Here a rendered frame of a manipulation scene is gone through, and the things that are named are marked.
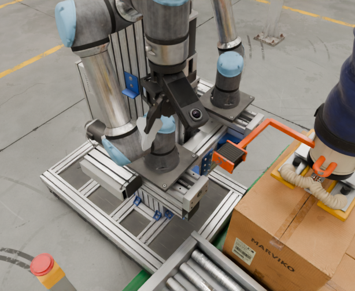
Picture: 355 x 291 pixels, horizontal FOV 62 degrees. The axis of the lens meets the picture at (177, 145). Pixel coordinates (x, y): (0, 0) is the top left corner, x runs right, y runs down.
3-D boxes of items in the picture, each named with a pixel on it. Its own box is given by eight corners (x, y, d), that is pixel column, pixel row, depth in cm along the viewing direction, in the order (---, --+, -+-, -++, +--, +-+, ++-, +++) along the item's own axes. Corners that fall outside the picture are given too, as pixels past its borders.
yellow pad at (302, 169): (292, 190, 109) (296, 182, 106) (269, 175, 114) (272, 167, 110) (332, 142, 126) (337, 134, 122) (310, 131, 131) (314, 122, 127)
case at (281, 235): (296, 310, 128) (332, 278, 99) (222, 249, 146) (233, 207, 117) (349, 218, 158) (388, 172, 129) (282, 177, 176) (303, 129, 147)
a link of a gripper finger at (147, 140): (134, 137, 67) (152, 104, 64) (147, 153, 64) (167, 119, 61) (123, 136, 65) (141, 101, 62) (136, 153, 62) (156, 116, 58)
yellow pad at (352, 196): (343, 222, 100) (350, 215, 97) (315, 205, 105) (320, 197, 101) (378, 166, 117) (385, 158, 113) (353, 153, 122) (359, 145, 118)
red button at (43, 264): (41, 283, 92) (36, 279, 89) (29, 268, 95) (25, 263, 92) (60, 267, 96) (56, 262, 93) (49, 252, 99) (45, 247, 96)
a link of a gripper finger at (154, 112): (154, 131, 63) (173, 97, 60) (158, 136, 62) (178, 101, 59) (137, 129, 60) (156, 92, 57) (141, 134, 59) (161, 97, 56)
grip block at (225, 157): (231, 174, 101) (233, 165, 97) (211, 161, 105) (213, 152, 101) (245, 160, 105) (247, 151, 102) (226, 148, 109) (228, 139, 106)
